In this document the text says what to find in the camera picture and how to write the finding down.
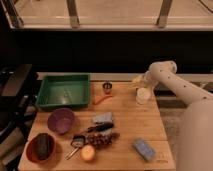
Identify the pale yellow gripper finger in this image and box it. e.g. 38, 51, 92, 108
132, 75, 143, 84

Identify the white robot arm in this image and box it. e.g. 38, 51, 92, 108
132, 61, 213, 171

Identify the purple bowl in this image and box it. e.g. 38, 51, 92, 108
47, 108, 75, 134

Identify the orange carrot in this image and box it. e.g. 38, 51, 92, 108
93, 95, 111, 105

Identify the blue sponge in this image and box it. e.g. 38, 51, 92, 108
133, 138, 155, 161

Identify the dark red grapes bunch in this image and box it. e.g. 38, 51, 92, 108
87, 132, 120, 148

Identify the green plastic tray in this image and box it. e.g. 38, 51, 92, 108
36, 74, 90, 110

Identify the metal measuring scoop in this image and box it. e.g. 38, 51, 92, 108
65, 135, 86, 160

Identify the orange apple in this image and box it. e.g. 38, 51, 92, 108
80, 145, 96, 162

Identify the dark rectangular block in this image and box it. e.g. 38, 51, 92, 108
36, 133, 50, 160

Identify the dark chair at left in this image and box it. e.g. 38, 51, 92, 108
0, 64, 38, 144

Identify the black handled knife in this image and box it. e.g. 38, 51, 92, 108
86, 123, 114, 133

